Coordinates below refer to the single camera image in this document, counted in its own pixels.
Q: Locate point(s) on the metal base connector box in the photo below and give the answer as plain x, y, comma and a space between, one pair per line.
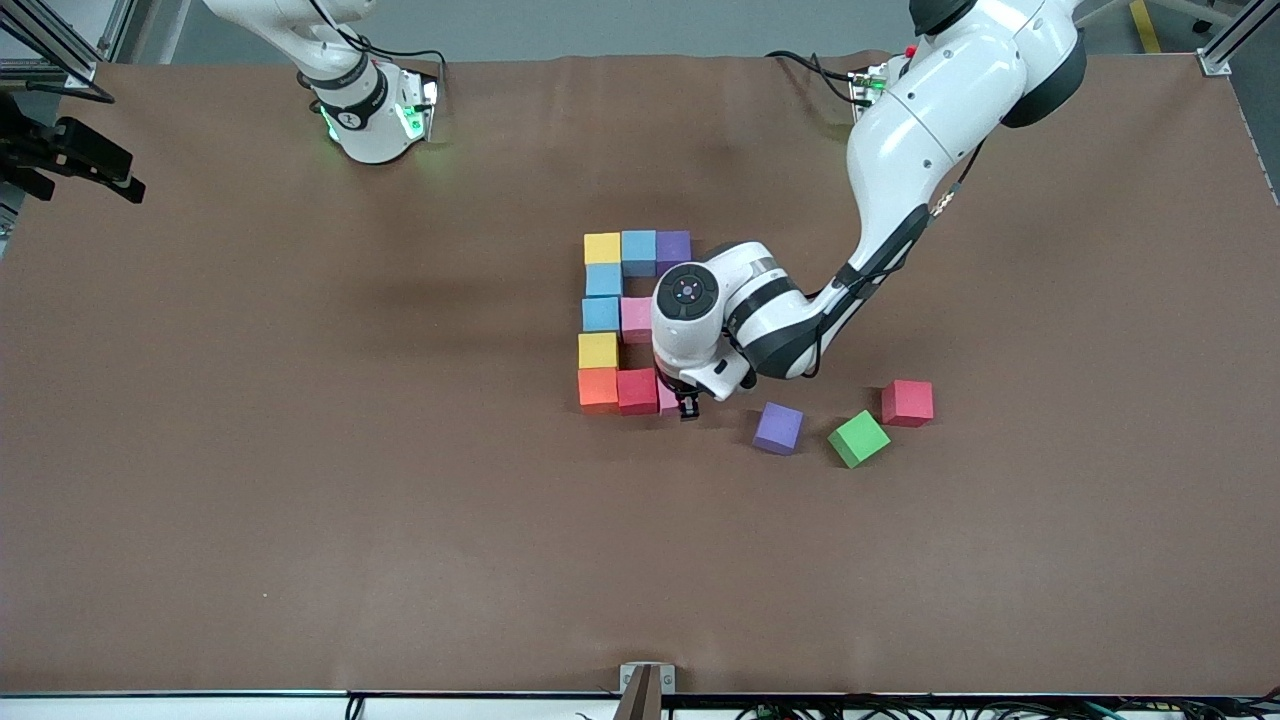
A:
418, 105
865, 85

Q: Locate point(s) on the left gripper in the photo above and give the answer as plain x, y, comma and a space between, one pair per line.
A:
688, 403

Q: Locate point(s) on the green foam cube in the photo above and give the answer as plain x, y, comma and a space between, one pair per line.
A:
858, 437

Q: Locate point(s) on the aluminium frame post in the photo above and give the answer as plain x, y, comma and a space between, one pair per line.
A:
1215, 62
78, 72

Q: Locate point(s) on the pink foam cube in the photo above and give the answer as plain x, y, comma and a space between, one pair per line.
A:
667, 402
636, 318

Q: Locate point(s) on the blue foam cube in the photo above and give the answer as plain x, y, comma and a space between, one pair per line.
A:
639, 252
600, 313
603, 279

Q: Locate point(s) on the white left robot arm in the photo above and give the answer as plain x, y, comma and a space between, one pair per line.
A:
930, 120

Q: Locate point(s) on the yellow foam cube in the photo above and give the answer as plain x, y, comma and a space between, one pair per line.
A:
602, 247
598, 350

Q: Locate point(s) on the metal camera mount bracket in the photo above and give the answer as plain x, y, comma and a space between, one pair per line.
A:
630, 676

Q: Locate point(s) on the orange foam cube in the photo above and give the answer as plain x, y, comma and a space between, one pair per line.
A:
598, 390

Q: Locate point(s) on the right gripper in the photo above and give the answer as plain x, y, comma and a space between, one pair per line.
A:
50, 146

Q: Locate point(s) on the purple foam cube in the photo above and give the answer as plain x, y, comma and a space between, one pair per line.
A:
675, 250
779, 428

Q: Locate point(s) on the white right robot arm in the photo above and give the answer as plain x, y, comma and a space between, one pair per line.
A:
365, 130

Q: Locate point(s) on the red foam cube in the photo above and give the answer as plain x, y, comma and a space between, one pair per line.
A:
907, 401
637, 390

